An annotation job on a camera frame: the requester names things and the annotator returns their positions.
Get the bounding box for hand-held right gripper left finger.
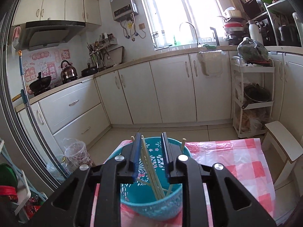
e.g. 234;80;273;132
31;132;143;227

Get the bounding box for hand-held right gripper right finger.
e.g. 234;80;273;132
161;132;277;227

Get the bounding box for pale single chopstick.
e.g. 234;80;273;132
141;135;164;198

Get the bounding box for set of wooden chopsticks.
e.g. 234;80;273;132
131;136;187;198

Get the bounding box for teal perforated plastic basket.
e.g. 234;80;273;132
111;137;193;218

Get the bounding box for floral trash bin with bag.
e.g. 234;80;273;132
64;141;95;168

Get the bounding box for red checkered tablecloth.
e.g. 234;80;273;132
90;138;276;227

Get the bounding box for cream lower kitchen cabinets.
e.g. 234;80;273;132
14;50;303;152

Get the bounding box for clear plastic bag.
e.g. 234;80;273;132
46;155;71;178

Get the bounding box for white tiered trolley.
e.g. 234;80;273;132
231;56;275;139

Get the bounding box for translucent bag of goods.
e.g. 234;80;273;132
240;111;267;131

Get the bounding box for black frying pan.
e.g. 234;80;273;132
81;63;98;77

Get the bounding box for black framed cutting board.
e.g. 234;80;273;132
102;46;125;68

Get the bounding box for white hanging door bin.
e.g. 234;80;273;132
199;50;224;76

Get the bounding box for dark metal kettle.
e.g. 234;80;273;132
60;60;78;81

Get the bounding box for blue and cream shelf rack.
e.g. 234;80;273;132
0;139;48;223

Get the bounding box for small white stool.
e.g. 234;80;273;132
262;121;303;187

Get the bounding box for black wok with lid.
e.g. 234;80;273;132
29;72;52;93

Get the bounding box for curved chrome faucet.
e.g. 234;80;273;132
179;22;201;48

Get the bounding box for small black faucet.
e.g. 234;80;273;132
210;27;220;46

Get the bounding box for dark knotted plastic bag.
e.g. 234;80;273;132
237;37;270;63

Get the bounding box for bright kitchen window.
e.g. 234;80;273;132
138;0;239;51

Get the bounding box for stack of basins and dishes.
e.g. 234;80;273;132
223;7;248;46

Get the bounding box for black range hood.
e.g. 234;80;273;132
18;21;86;51

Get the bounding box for white thermos flask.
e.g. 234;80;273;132
248;20;264;45

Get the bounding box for pink hanging towel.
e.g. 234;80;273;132
13;26;22;48

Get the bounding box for black cooking pot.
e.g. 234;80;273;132
277;25;301;46

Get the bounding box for black microwave oven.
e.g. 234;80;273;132
241;0;268;19

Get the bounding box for white electric kettle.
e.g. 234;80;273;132
292;12;303;48

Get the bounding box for white counter shelf unit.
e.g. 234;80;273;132
246;0;303;48

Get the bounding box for dark pot with handle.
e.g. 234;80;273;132
241;85;271;109

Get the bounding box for wall utensil rack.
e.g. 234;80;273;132
86;33;118;57

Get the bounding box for pink wall stickers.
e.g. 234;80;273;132
24;48;71;95

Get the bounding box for grey wall water heater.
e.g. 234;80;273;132
109;0;139;21

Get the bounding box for cream upper wall cabinets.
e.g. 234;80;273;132
12;0;102;26

